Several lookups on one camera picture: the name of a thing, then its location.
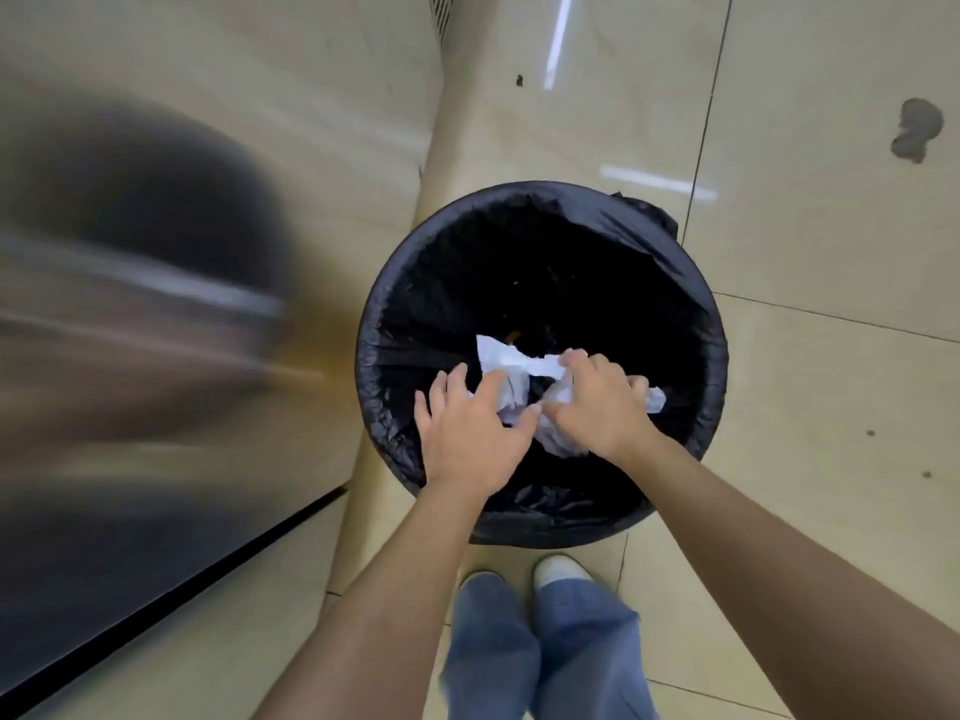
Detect person's right hand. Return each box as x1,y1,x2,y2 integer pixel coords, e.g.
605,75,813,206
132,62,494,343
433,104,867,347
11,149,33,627
541,349,655,467

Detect person's left hand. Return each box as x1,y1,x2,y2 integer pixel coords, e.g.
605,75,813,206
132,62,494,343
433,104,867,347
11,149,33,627
414,363,543,502

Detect white paper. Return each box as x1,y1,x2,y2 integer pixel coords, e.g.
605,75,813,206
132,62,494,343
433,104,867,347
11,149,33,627
466,334,668,459

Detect person's left forearm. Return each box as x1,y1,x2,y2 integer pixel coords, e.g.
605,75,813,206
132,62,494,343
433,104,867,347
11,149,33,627
251,478,492,720

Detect person's right forearm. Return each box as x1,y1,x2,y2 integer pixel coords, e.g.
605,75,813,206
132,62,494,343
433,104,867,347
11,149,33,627
622,430,960,720

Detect black trash bag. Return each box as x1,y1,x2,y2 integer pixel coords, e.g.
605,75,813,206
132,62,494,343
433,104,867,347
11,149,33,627
354,180,730,550

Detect white right shoe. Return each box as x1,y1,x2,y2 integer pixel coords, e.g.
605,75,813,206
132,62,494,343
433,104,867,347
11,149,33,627
533,554,594,592

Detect blue jeans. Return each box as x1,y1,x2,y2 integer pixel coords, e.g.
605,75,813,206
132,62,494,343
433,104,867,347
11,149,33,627
438,573,662,720

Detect metal vent grille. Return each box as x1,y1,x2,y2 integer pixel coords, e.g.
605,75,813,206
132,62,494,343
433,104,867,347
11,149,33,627
426,0,459,46

